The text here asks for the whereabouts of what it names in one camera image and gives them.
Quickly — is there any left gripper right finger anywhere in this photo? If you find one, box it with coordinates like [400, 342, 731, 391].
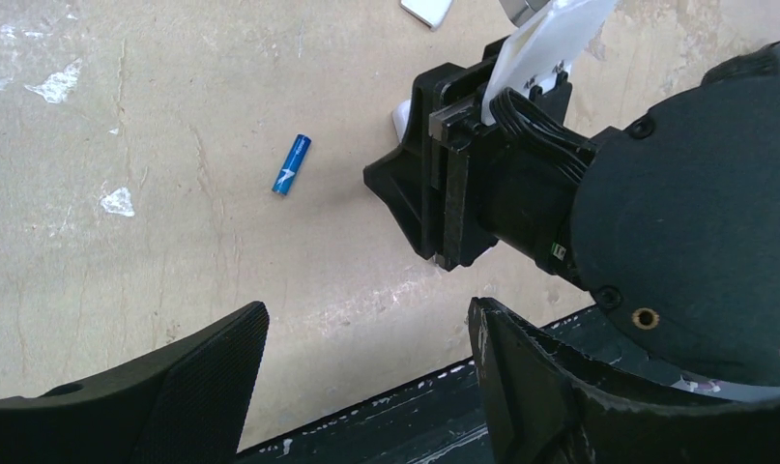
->
[469, 298, 780, 463]

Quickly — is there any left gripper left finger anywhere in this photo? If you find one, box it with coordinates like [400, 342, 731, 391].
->
[0, 302, 270, 463]

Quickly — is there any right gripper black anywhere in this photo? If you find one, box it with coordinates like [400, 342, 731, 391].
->
[362, 42, 593, 273]

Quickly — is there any white remote control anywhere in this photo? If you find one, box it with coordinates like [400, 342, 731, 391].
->
[391, 99, 412, 143]

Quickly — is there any blue AAA battery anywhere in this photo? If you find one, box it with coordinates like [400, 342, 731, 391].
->
[272, 134, 311, 196]

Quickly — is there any white battery cover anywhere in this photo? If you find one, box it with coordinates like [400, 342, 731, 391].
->
[399, 0, 453, 31]

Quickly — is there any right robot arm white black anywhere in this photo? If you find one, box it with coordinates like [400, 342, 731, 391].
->
[363, 41, 780, 387]

